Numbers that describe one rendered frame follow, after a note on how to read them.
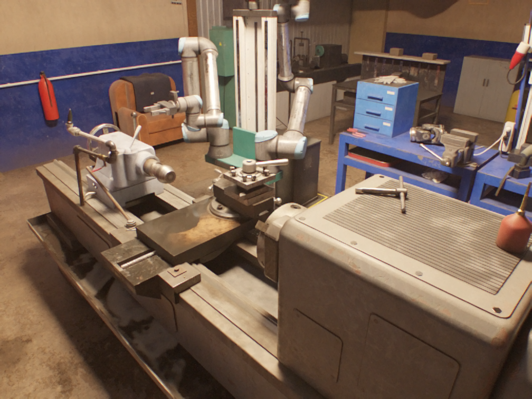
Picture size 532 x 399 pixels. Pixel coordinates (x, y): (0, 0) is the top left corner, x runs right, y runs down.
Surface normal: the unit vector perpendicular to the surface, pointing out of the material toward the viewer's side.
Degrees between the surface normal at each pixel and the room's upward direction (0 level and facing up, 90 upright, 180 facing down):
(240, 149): 90
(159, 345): 0
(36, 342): 0
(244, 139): 90
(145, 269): 0
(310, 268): 90
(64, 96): 90
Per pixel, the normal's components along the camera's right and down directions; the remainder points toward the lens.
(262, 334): 0.00, -0.89
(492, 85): -0.72, 0.32
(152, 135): 0.70, 0.33
